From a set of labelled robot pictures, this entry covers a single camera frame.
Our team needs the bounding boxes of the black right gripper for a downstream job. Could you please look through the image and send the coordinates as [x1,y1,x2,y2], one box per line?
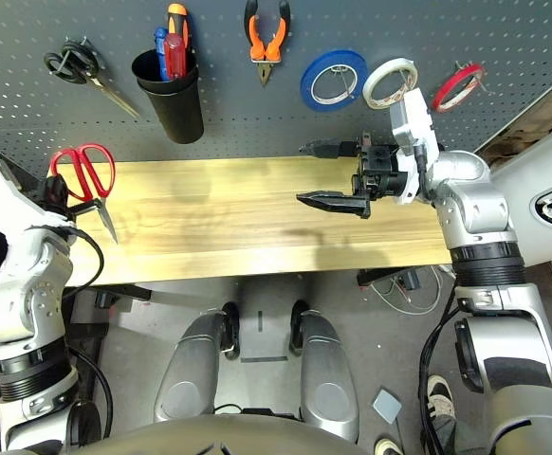
[295,138,408,221]

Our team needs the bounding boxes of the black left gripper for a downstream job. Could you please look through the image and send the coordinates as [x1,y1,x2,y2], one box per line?
[44,173,105,217]

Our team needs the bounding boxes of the red handled scissors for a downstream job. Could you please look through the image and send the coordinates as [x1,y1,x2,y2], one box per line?
[48,142,119,246]

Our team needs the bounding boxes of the red tape roll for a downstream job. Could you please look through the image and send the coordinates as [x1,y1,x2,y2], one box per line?
[431,63,488,115]

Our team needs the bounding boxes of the orange black needle-nose pliers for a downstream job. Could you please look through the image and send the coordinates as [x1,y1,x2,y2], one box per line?
[243,0,292,88]

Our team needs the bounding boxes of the dark grey pegboard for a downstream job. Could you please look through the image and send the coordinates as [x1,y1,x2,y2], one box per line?
[0,0,552,163]

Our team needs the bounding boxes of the silver metal pegboard hook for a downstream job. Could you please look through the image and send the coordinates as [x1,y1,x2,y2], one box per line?
[452,60,496,97]

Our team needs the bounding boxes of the white tape roll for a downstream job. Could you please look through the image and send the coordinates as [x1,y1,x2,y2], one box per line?
[361,57,419,112]

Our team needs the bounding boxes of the blue tape roll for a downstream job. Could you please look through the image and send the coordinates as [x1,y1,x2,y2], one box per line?
[299,47,370,114]

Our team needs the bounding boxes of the black table leg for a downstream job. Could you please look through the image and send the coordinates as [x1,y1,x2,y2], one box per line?
[92,282,153,310]
[357,266,420,291]

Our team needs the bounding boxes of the black plastic cup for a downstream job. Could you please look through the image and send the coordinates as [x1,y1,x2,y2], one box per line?
[130,46,206,145]

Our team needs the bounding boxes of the white framed wooden shelf unit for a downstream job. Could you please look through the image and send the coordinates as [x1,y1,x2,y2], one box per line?
[472,61,552,161]

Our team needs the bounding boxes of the silver right robot leg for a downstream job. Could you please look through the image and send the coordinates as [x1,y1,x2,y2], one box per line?
[289,300,361,446]

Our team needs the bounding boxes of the white machine housing with vent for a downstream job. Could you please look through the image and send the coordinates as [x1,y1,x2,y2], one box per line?
[488,119,552,267]

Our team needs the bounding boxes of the grey square floor plate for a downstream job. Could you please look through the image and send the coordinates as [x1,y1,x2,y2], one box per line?
[371,388,404,426]

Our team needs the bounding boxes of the white black sneaker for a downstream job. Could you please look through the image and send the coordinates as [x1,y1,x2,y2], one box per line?
[424,373,458,431]

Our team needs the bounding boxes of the grey robot torso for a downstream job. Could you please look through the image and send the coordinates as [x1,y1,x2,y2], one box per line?
[65,410,368,455]

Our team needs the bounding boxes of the bystander dark trouser leg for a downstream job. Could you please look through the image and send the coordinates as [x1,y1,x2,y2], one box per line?
[434,410,491,455]

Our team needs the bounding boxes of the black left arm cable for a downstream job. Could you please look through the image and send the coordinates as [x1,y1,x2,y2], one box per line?
[61,226,115,438]

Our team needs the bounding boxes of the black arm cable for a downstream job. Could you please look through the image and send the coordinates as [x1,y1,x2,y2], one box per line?
[61,226,115,438]
[416,282,458,455]

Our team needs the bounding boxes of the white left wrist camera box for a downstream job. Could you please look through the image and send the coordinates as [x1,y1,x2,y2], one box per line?
[0,153,76,229]

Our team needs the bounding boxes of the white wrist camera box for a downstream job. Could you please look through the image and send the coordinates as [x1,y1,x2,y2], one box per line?
[0,153,76,229]
[389,86,444,207]

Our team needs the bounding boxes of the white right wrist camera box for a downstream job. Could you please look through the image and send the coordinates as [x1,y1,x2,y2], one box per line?
[389,86,444,207]

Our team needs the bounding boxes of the black handled scissors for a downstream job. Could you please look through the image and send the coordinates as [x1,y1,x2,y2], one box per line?
[43,39,142,120]

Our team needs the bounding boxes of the white floor cables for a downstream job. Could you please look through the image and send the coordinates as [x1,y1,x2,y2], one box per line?
[369,264,453,318]

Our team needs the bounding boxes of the blue handled screwdriver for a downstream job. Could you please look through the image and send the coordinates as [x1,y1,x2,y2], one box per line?
[153,27,171,82]

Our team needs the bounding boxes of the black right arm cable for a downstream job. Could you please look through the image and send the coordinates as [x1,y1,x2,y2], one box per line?
[416,282,458,455]

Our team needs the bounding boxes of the orange black handled screwdriver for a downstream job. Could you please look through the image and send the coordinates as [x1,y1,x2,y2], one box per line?
[166,3,193,54]

